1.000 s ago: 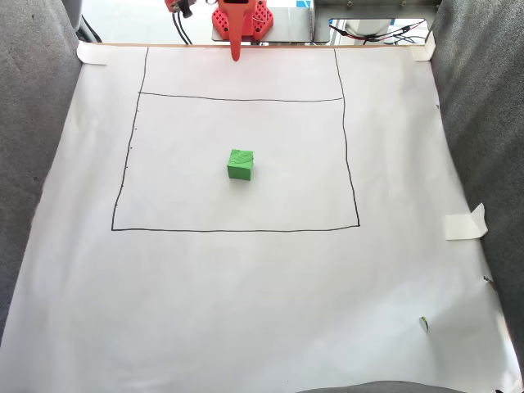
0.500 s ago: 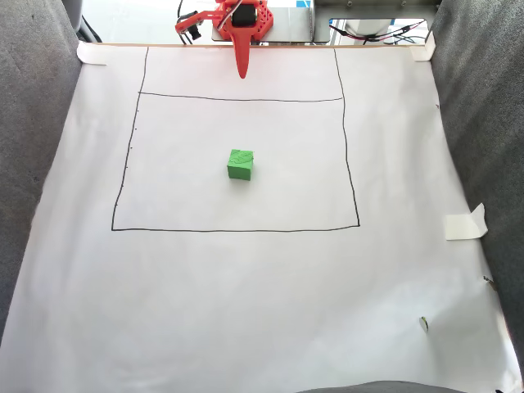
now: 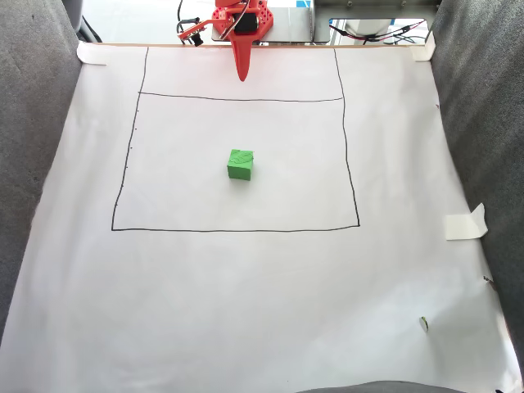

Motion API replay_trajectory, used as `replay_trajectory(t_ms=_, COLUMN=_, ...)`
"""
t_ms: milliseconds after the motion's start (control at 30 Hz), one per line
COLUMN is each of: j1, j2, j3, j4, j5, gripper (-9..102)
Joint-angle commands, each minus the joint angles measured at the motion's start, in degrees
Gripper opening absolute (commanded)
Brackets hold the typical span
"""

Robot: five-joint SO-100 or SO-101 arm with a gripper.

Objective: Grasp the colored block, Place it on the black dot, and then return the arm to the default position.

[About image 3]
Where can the grey fabric panel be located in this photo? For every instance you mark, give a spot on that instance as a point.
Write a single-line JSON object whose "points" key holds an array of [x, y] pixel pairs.
{"points": [[32, 143], [487, 123]]}

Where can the orange gripper camera mount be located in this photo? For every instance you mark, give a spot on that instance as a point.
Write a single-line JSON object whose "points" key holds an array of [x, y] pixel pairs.
{"points": [[194, 28]]}

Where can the grey metal frame bar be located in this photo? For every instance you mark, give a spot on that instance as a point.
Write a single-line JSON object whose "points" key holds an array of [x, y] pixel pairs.
{"points": [[368, 8]]}

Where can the white tape piece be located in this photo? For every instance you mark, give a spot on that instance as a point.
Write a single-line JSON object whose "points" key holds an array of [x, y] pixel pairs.
{"points": [[423, 48], [462, 227], [92, 54]]}

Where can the green cube block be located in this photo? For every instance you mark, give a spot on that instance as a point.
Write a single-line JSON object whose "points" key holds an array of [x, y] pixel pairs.
{"points": [[240, 170]]}

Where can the large white paper sheet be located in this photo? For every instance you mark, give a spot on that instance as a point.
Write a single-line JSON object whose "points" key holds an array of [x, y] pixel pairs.
{"points": [[262, 286]]}

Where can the small round white sticker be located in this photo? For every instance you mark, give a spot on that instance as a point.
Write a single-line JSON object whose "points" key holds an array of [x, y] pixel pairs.
{"points": [[423, 324]]}

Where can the grey rounded object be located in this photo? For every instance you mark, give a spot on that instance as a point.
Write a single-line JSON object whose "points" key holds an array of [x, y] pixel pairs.
{"points": [[380, 387]]}

